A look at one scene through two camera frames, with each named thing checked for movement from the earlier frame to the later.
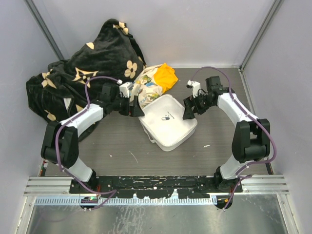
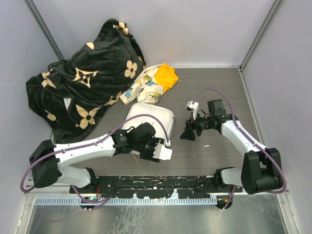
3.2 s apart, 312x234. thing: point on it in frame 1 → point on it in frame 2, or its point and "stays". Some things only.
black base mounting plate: x=153 y=186 stays
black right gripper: x=190 y=102 → x=190 y=125
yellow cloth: x=165 y=77 stays
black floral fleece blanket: x=66 y=87 stays
